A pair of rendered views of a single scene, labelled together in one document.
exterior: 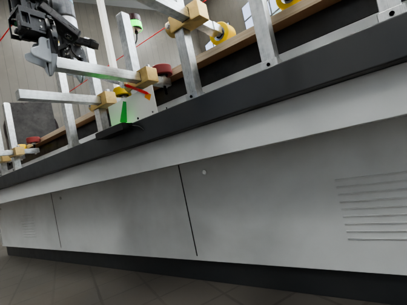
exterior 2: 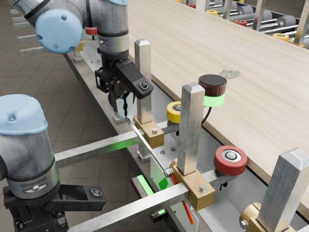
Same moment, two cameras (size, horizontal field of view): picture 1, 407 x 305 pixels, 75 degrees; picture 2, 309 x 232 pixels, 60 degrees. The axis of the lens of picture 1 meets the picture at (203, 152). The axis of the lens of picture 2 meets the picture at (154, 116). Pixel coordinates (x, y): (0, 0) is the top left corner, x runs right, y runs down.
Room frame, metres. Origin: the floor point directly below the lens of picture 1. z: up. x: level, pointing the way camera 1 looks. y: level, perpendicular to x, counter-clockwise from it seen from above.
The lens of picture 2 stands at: (0.48, 0.04, 1.36)
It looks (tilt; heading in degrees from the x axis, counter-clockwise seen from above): 34 degrees down; 27
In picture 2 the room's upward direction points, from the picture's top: straight up
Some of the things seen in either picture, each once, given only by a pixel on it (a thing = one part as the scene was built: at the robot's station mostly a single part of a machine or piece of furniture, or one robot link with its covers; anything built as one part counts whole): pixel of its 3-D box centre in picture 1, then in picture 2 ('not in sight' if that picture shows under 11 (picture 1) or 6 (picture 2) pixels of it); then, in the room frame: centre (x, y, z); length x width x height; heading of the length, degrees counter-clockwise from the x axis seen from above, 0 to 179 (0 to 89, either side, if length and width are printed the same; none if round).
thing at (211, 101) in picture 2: (134, 26); (210, 95); (0.99, 0.16, 1.07); 0.06 x 0.06 x 0.02
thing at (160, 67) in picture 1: (163, 80); (227, 170); (1.01, 0.09, 0.85); 0.08 x 0.08 x 0.11
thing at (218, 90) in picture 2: (132, 20); (212, 84); (0.99, 0.16, 1.10); 0.06 x 0.06 x 0.02
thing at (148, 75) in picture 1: (140, 80); (191, 181); (0.94, 0.17, 0.85); 0.13 x 0.06 x 0.05; 54
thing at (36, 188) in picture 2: not in sight; (33, 175); (0.66, 0.35, 1.04); 0.08 x 0.08 x 0.05
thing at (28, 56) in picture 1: (37, 59); not in sight; (0.67, 0.37, 0.86); 0.06 x 0.03 x 0.09; 144
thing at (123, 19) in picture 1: (134, 75); (185, 168); (0.95, 0.19, 0.87); 0.03 x 0.03 x 0.48; 54
